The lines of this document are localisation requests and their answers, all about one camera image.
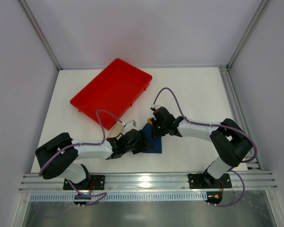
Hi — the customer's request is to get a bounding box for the aluminium right side rail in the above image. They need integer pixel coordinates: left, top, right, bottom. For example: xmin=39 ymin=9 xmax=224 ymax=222
xmin=219 ymin=66 xmax=262 ymax=171

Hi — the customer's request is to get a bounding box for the aluminium rail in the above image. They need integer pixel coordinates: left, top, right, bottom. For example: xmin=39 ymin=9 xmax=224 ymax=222
xmin=219 ymin=66 xmax=262 ymax=171
xmin=18 ymin=172 xmax=278 ymax=193

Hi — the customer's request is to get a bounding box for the aluminium corner post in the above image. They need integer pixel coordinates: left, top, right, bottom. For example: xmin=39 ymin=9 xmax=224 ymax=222
xmin=227 ymin=0 xmax=271 ymax=70
xmin=17 ymin=0 xmax=62 ymax=71

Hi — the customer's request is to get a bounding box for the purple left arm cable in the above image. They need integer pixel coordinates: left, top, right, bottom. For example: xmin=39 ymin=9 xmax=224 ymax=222
xmin=38 ymin=109 xmax=124 ymax=209

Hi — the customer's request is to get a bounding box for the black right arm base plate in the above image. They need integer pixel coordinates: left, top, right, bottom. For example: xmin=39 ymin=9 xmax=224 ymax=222
xmin=187 ymin=173 xmax=232 ymax=189

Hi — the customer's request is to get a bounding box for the white slotted cable duct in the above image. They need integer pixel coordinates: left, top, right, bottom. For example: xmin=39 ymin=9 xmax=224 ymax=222
xmin=30 ymin=191 xmax=207 ymax=202

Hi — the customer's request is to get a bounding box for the black controller board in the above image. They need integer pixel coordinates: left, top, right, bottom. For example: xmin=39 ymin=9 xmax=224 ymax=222
xmin=205 ymin=192 xmax=222 ymax=205
xmin=74 ymin=193 xmax=91 ymax=206

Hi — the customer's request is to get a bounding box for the right black controller board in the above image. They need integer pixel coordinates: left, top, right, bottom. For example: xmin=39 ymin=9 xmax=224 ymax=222
xmin=205 ymin=192 xmax=222 ymax=205

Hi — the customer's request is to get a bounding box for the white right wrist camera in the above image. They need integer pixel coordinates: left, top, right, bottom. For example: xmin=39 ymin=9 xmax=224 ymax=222
xmin=150 ymin=104 xmax=161 ymax=111

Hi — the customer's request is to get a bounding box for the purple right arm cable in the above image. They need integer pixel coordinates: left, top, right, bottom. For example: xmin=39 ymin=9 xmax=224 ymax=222
xmin=153 ymin=87 xmax=258 ymax=208

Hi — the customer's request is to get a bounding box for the dark blue paper napkin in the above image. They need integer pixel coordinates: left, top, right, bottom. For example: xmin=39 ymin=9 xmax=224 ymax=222
xmin=142 ymin=123 xmax=162 ymax=154

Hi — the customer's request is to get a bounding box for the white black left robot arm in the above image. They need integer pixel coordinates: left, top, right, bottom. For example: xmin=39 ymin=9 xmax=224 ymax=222
xmin=35 ymin=129 xmax=153 ymax=187

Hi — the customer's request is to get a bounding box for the aluminium right corner post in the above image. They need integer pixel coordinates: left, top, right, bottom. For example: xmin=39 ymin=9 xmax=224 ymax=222
xmin=227 ymin=0 xmax=271 ymax=70

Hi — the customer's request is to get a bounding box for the aluminium front rail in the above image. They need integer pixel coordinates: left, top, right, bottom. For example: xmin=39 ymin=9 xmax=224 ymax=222
xmin=18 ymin=172 xmax=278 ymax=193

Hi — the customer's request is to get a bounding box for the aluminium left corner post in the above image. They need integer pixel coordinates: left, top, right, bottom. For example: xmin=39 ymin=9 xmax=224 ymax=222
xmin=17 ymin=0 xmax=62 ymax=71

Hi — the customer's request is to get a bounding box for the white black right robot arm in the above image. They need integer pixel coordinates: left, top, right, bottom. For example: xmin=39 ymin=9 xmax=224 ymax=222
xmin=151 ymin=106 xmax=253 ymax=187

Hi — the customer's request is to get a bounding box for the left black controller board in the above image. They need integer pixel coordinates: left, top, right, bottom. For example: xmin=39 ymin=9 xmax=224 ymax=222
xmin=74 ymin=193 xmax=91 ymax=206

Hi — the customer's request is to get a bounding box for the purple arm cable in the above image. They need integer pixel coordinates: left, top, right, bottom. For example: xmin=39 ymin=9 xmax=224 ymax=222
xmin=153 ymin=87 xmax=258 ymax=208
xmin=38 ymin=109 xmax=124 ymax=209

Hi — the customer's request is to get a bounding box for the red plastic tray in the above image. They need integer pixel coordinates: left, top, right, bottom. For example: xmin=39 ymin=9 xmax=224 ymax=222
xmin=70 ymin=59 xmax=152 ymax=122

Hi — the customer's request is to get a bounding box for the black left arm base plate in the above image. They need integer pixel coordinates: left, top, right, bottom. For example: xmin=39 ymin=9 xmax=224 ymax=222
xmin=71 ymin=175 xmax=105 ymax=191

